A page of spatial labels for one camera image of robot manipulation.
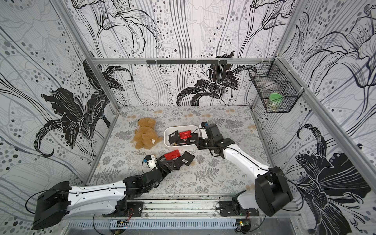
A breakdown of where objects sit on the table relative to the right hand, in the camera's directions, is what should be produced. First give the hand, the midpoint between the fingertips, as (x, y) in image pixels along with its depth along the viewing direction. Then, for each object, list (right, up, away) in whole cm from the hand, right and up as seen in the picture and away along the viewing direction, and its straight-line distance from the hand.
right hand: (198, 140), depth 85 cm
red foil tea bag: (-8, +2, +13) cm, 16 cm away
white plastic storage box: (-19, +5, +14) cm, 25 cm away
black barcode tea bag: (-7, -12, +5) cm, 15 cm away
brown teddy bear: (-32, +2, +3) cm, 33 cm away
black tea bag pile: (-16, 0, +13) cm, 21 cm away
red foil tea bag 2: (-16, -10, +5) cm, 20 cm away
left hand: (-14, -15, -5) cm, 21 cm away
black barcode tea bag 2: (-4, -1, +12) cm, 13 cm away
